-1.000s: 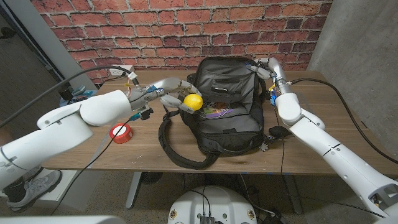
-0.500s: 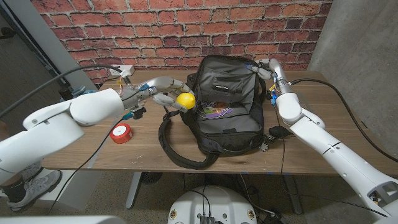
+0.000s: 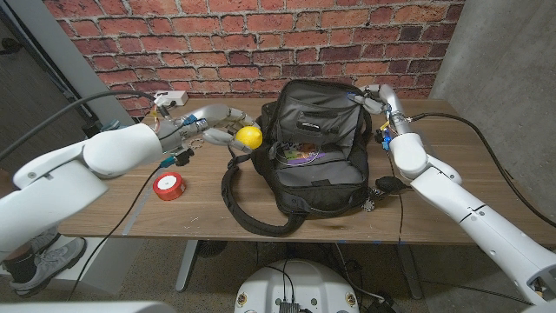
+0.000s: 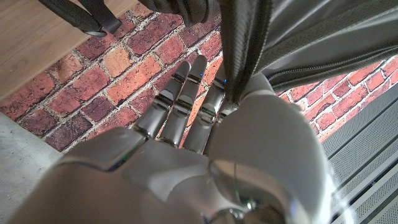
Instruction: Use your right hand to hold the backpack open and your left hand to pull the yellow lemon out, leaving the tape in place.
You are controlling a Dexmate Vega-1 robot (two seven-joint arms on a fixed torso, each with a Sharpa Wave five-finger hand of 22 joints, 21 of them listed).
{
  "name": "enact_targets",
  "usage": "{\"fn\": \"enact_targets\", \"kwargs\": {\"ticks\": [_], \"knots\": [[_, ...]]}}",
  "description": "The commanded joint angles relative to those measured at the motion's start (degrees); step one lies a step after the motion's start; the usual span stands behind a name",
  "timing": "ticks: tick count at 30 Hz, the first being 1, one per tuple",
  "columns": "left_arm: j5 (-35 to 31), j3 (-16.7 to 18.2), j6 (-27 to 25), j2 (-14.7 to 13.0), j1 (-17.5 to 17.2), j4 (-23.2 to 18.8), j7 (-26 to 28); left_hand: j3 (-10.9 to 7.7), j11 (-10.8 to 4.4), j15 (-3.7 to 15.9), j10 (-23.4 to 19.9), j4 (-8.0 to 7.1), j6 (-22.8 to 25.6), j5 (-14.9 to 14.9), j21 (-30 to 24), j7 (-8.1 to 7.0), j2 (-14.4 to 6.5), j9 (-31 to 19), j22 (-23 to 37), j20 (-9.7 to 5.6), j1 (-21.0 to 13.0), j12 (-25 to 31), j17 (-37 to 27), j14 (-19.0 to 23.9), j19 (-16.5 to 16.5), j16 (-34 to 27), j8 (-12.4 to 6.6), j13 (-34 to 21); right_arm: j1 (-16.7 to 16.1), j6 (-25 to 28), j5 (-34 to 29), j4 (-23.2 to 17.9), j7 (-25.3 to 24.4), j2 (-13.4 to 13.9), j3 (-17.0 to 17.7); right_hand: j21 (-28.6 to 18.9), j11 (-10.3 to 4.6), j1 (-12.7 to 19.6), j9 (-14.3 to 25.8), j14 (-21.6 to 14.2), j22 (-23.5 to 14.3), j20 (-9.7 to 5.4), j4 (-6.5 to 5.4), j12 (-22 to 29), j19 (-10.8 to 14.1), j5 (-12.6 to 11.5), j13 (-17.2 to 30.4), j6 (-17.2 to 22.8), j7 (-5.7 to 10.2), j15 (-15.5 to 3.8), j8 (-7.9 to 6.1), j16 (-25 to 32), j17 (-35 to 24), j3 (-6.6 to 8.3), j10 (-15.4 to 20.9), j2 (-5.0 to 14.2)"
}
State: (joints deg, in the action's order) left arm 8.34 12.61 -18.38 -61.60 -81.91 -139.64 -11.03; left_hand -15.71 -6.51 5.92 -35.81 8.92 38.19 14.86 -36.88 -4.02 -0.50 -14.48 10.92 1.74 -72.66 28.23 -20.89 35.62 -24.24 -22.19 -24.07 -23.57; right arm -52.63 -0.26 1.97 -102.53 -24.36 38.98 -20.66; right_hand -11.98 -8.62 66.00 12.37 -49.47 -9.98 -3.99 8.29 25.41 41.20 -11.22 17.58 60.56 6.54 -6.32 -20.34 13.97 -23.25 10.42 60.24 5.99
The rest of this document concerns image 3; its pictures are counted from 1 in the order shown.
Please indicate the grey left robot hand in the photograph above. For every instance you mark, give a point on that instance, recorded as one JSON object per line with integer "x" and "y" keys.
{"x": 221, "y": 115}

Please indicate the black round fan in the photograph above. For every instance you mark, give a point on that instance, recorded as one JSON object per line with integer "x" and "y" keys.
{"x": 211, "y": 248}

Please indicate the white power strip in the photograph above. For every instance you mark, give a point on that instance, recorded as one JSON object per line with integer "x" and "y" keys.
{"x": 174, "y": 96}

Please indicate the black power adapter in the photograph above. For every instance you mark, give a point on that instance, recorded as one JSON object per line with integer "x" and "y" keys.
{"x": 384, "y": 306}

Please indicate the white robot chest cover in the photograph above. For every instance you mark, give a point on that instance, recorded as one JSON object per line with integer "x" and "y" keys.
{"x": 87, "y": 308}

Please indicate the grey black sneaker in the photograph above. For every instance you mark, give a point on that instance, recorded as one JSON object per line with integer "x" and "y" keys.
{"x": 45, "y": 240}
{"x": 52, "y": 265}

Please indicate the person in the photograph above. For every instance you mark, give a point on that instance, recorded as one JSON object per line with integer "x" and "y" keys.
{"x": 19, "y": 265}

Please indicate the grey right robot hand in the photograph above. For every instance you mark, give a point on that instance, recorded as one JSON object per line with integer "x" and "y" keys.
{"x": 391, "y": 100}

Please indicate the teal plastic case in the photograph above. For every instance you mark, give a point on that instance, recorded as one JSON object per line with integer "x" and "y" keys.
{"x": 114, "y": 125}

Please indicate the black cup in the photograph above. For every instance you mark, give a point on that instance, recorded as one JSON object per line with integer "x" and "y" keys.
{"x": 90, "y": 129}

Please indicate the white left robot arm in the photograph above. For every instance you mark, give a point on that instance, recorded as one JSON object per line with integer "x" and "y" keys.
{"x": 65, "y": 187}

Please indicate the red tape roll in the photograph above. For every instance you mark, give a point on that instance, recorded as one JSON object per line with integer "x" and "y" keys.
{"x": 168, "y": 186}

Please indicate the purple snack packet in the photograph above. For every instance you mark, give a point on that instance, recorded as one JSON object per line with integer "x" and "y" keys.
{"x": 304, "y": 153}

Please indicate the grey metal table leg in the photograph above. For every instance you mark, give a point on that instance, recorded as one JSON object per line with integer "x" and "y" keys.
{"x": 410, "y": 271}
{"x": 186, "y": 265}

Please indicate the black rubber air blower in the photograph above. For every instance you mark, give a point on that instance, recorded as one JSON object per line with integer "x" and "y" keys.
{"x": 390, "y": 184}

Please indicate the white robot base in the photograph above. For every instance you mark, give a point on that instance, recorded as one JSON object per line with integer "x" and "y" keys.
{"x": 299, "y": 287}

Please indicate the yellow lemon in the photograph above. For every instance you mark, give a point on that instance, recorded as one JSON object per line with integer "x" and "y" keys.
{"x": 249, "y": 137}

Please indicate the black backpack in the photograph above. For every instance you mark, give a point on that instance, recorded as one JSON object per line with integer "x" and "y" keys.
{"x": 321, "y": 191}

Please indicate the red brick print backdrop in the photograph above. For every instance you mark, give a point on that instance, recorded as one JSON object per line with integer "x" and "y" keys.
{"x": 260, "y": 43}

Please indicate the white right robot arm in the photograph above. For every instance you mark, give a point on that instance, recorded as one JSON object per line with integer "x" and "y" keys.
{"x": 456, "y": 204}

